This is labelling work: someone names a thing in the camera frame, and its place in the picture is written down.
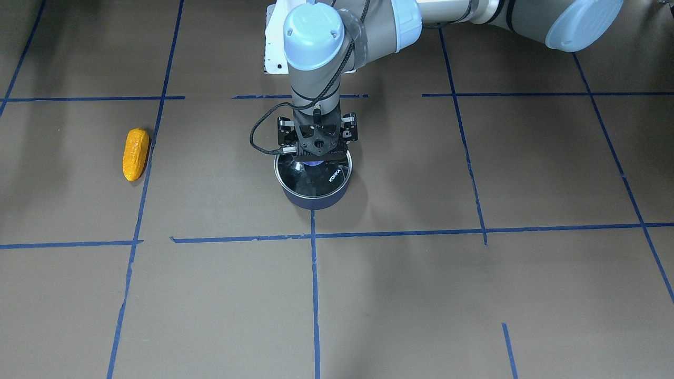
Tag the glass pot lid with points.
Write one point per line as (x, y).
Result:
(313, 173)

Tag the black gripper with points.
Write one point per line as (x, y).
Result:
(286, 135)

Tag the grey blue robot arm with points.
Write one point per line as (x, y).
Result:
(316, 42)

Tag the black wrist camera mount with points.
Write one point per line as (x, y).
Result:
(319, 139)

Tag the yellow toy corn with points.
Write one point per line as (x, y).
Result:
(135, 153)

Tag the dark blue saucepan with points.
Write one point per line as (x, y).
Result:
(315, 189)

